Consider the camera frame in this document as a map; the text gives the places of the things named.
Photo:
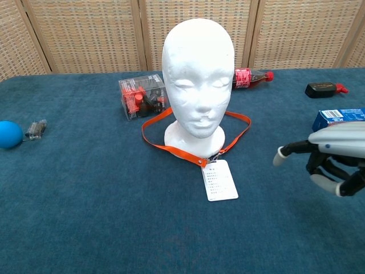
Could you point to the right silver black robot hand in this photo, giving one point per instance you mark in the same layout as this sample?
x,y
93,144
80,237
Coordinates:
x,y
342,140

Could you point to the white ID badge card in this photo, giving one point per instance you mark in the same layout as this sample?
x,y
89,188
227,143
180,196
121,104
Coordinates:
x,y
219,182

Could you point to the white foam mannequin head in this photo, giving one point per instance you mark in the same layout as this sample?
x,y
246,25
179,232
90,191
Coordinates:
x,y
196,65

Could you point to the blue cookie box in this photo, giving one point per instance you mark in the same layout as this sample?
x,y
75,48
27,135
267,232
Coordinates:
x,y
328,117

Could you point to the black bottle with red cap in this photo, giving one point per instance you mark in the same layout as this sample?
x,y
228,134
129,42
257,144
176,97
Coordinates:
x,y
320,90

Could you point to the woven folding screen panel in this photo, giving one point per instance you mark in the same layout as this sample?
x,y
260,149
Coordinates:
x,y
17,42
299,34
85,34
155,34
359,48

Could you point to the red cola bottle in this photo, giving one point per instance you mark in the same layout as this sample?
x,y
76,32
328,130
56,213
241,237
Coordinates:
x,y
243,78

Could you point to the clear box with red items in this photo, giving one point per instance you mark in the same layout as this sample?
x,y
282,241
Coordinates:
x,y
137,97

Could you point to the blue table cloth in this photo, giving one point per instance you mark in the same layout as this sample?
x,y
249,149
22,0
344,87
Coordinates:
x,y
99,214

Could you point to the small clear plastic gadget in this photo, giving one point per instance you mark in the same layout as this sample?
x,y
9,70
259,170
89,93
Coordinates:
x,y
35,129

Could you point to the blue ball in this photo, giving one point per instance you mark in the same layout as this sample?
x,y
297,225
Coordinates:
x,y
10,134

